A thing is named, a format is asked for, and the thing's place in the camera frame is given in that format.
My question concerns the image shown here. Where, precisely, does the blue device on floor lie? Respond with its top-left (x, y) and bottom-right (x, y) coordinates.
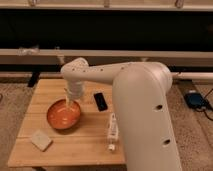
top-left (184, 91), bottom-right (206, 109)

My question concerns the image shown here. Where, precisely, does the wooden table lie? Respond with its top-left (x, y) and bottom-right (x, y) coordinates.
top-left (8, 79), bottom-right (124, 167)

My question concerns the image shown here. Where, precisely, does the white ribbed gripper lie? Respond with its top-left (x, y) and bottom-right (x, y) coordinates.
top-left (66, 82), bottom-right (84, 109)

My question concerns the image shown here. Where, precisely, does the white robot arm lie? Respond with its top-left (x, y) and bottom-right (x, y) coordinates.
top-left (61, 58), bottom-right (182, 171)

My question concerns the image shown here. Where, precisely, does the black smartphone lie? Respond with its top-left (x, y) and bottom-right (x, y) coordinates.
top-left (94, 93), bottom-right (108, 111)

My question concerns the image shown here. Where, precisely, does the orange ceramic bowl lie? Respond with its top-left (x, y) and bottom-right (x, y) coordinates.
top-left (47, 99), bottom-right (81, 130)

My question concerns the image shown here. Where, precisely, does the white shelf rail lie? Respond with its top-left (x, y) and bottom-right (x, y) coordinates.
top-left (0, 48), bottom-right (213, 67)

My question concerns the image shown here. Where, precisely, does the white square sponge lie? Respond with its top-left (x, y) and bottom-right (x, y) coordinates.
top-left (30, 130), bottom-right (52, 151)

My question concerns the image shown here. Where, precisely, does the black table leg bracket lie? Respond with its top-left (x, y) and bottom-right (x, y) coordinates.
top-left (28, 72), bottom-right (40, 87)

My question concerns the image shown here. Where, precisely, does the white remote controller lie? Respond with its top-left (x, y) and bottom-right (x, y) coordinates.
top-left (107, 113), bottom-right (119, 151)

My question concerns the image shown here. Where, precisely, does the black cable on floor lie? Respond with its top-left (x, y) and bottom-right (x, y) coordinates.
top-left (199, 87), bottom-right (213, 122)

